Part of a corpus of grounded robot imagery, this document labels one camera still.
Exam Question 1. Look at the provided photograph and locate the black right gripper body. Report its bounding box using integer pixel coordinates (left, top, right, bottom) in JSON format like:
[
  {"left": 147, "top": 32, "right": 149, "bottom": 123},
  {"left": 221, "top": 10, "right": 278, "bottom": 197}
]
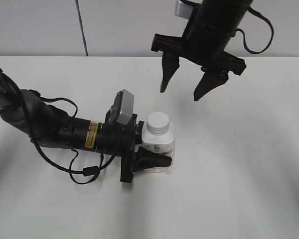
[{"left": 151, "top": 33, "right": 246, "bottom": 75}]

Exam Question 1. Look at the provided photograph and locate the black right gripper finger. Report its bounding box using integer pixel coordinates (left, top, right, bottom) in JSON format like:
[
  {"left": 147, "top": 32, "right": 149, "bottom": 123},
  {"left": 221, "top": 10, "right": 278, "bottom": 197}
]
[
  {"left": 160, "top": 52, "right": 179, "bottom": 93},
  {"left": 193, "top": 69, "right": 228, "bottom": 102}
]

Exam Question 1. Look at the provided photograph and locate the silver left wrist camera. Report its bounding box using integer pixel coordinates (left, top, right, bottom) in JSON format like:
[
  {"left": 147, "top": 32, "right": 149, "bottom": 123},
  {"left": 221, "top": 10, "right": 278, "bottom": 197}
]
[{"left": 108, "top": 89, "right": 134, "bottom": 125}]

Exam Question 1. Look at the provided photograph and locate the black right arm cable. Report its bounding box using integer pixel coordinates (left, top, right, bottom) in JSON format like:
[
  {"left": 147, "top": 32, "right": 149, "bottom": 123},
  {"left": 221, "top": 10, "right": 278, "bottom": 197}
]
[{"left": 235, "top": 6, "right": 275, "bottom": 54}]

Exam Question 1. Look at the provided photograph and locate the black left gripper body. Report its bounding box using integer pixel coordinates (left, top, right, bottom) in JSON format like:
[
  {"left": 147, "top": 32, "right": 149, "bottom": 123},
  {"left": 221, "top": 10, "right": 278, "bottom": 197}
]
[{"left": 97, "top": 112, "right": 145, "bottom": 183}]

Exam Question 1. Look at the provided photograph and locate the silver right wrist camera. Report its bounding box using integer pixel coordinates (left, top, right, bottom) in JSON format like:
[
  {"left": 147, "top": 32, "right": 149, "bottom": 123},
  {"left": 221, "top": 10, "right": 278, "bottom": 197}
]
[{"left": 174, "top": 0, "right": 195, "bottom": 19}]

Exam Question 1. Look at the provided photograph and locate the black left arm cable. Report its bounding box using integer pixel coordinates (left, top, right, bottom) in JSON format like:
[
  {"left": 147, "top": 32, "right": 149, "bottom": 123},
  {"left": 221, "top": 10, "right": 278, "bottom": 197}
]
[{"left": 0, "top": 72, "right": 117, "bottom": 185}]

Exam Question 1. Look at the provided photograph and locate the white ribbed bottle cap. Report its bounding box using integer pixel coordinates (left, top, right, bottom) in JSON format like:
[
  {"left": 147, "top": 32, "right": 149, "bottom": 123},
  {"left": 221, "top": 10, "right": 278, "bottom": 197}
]
[{"left": 147, "top": 112, "right": 169, "bottom": 135}]

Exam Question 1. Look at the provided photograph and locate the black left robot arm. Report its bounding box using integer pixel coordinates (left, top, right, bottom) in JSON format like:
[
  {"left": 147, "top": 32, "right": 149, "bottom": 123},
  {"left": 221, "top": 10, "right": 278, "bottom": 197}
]
[{"left": 0, "top": 68, "right": 172, "bottom": 183}]

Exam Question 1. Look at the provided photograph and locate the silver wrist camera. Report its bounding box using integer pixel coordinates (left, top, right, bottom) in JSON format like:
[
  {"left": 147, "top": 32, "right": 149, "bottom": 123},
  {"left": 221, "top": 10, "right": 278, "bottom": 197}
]
[
  {"left": 174, "top": 0, "right": 195, "bottom": 19},
  {"left": 108, "top": 89, "right": 134, "bottom": 125}
]

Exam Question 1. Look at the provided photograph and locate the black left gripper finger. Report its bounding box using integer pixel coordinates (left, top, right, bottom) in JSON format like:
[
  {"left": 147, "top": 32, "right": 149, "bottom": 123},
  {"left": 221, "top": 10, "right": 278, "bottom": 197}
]
[{"left": 135, "top": 147, "right": 172, "bottom": 172}]

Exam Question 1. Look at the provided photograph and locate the white strawberry yogurt bottle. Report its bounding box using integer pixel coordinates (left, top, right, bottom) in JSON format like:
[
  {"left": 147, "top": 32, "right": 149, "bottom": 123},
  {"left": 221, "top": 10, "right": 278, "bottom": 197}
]
[{"left": 142, "top": 121, "right": 175, "bottom": 173}]

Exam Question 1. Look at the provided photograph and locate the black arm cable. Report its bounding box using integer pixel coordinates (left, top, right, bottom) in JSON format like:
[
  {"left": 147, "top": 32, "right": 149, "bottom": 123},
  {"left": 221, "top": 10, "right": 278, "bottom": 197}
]
[
  {"left": 0, "top": 72, "right": 117, "bottom": 185},
  {"left": 235, "top": 6, "right": 275, "bottom": 54}
]

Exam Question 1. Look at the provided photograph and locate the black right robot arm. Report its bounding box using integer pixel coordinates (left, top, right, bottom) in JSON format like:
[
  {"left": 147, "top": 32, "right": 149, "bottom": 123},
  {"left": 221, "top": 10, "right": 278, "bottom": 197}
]
[{"left": 151, "top": 0, "right": 252, "bottom": 101}]

